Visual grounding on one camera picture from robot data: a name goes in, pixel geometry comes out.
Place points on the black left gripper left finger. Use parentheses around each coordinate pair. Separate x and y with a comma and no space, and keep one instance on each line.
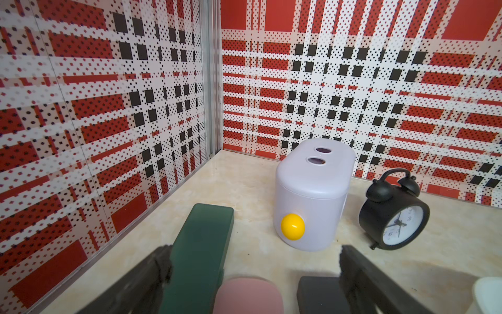
(138,291)

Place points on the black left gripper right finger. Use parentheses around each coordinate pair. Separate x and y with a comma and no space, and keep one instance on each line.
(369,290)

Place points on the pink pencil case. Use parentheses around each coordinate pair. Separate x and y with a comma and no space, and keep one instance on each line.
(248,295)

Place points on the dark grey pencil case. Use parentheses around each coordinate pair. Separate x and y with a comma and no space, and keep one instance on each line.
(321,295)

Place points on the dark green pencil case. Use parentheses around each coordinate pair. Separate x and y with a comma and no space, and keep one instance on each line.
(198,257)

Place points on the white storage box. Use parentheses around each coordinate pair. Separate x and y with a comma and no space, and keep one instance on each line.
(487,296)

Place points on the black alarm clock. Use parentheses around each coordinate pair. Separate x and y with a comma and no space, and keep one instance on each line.
(393,216)

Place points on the yellow ball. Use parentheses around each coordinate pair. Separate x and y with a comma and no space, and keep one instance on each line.
(293,227)

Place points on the lilac plastic container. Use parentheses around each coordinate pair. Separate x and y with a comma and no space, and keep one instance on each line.
(313,182)

